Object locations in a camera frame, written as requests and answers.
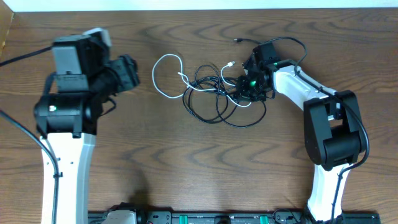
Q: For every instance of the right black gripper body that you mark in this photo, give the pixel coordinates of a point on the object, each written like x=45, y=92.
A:
x=251, y=90

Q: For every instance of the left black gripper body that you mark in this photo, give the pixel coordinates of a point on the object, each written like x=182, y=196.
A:
x=124, y=73

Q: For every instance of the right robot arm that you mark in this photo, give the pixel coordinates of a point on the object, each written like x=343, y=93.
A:
x=334, y=134

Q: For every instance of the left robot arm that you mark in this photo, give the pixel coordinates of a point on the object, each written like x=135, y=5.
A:
x=67, y=116

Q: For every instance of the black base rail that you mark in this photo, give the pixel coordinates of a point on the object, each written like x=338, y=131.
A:
x=280, y=216

